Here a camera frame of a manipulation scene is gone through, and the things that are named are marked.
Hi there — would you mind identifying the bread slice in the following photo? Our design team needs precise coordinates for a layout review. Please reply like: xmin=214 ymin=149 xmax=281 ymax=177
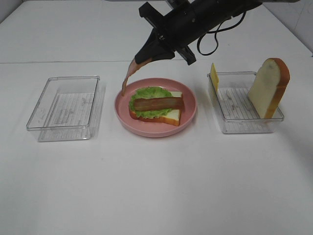
xmin=129 ymin=91 xmax=183 ymax=126
xmin=248 ymin=58 xmax=290 ymax=119

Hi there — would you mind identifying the yellow cheese slice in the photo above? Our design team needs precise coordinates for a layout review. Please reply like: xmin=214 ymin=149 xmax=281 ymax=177
xmin=210 ymin=63 xmax=219 ymax=93

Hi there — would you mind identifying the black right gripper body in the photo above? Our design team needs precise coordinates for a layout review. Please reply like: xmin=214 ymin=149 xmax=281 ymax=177
xmin=139 ymin=0 xmax=262 ymax=65

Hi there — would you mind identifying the pink round plate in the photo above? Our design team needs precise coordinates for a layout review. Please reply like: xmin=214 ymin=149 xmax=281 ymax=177
xmin=114 ymin=78 xmax=197 ymax=138

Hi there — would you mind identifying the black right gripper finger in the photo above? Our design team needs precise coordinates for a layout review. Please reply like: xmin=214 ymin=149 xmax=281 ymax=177
xmin=135 ymin=29 xmax=175 ymax=64

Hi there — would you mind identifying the bacon strip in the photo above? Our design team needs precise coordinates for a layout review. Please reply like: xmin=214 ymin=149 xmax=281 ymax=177
xmin=121 ymin=58 xmax=152 ymax=96
xmin=133 ymin=97 xmax=184 ymax=111

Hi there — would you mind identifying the clear right plastic tray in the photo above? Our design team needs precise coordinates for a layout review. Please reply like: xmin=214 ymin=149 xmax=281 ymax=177
xmin=207 ymin=71 xmax=284 ymax=134

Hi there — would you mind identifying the green lettuce leaf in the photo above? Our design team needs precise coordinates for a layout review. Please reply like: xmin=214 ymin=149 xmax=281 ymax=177
xmin=129 ymin=87 xmax=173 ymax=119

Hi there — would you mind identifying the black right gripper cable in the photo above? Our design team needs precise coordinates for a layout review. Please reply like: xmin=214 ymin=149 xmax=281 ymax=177
xmin=197 ymin=11 xmax=246 ymax=56

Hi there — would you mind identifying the clear plastic tray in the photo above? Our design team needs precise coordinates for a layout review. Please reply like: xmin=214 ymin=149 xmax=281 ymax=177
xmin=207 ymin=71 xmax=284 ymax=134
xmin=26 ymin=76 xmax=103 ymax=142

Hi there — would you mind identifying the clear left plastic tray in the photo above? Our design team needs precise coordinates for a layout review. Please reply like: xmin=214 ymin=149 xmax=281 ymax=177
xmin=26 ymin=76 xmax=103 ymax=142

